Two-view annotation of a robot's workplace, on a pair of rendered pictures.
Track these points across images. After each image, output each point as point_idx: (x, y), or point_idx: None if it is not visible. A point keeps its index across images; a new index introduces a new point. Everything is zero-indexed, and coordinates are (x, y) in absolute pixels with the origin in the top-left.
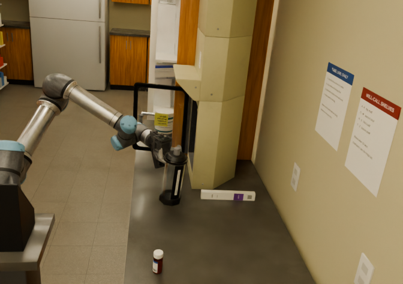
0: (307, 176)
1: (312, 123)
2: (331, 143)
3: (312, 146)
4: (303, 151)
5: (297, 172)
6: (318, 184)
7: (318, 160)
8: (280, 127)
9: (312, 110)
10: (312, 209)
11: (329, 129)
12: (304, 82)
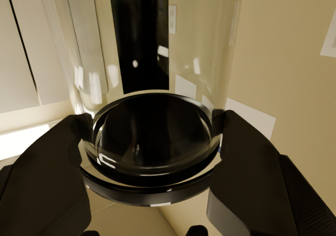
0: (287, 52)
1: (287, 126)
2: (235, 103)
3: (279, 96)
4: (316, 86)
5: (329, 46)
6: (254, 52)
7: (260, 81)
8: None
9: (291, 143)
10: (263, 12)
11: (241, 116)
12: (329, 191)
